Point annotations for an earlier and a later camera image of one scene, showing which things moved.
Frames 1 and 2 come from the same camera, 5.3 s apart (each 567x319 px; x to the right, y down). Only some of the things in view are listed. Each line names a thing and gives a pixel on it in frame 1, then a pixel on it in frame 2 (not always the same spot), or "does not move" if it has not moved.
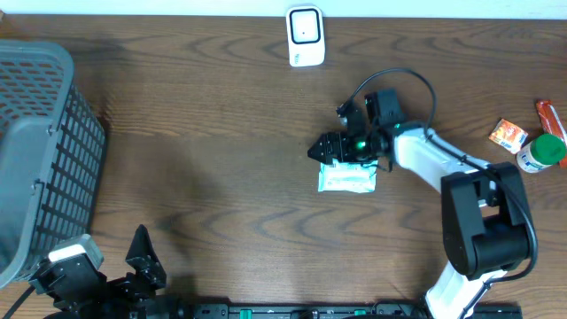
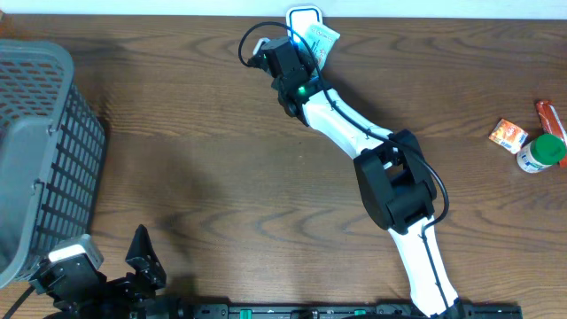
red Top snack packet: (552, 121) does not move
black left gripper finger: (143, 253) does not move
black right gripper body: (359, 147) -> (306, 60)
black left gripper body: (124, 297) does not move
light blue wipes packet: (344, 176) -> (322, 41)
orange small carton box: (508, 136) does not move
